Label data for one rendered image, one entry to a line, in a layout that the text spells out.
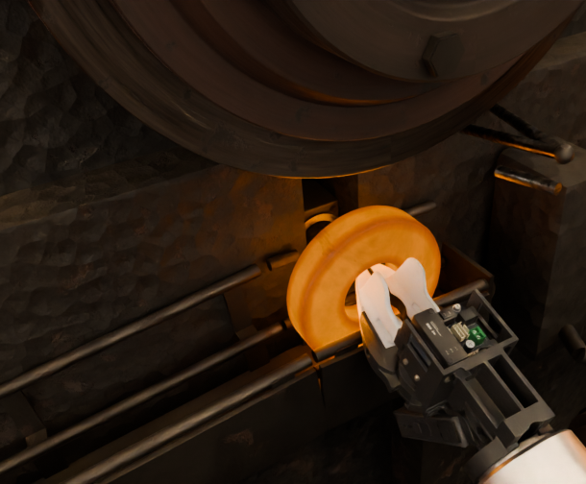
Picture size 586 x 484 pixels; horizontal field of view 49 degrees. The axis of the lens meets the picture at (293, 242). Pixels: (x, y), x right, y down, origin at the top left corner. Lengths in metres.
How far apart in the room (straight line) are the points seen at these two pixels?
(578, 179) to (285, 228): 0.29
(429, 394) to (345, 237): 0.15
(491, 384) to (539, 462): 0.06
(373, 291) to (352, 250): 0.04
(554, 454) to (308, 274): 0.23
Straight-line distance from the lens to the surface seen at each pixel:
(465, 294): 0.65
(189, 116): 0.42
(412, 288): 0.58
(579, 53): 0.78
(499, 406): 0.51
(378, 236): 0.57
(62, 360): 0.59
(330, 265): 0.55
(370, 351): 0.55
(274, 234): 0.61
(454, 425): 0.53
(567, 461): 0.49
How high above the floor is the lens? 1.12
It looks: 34 degrees down
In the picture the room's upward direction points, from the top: 5 degrees counter-clockwise
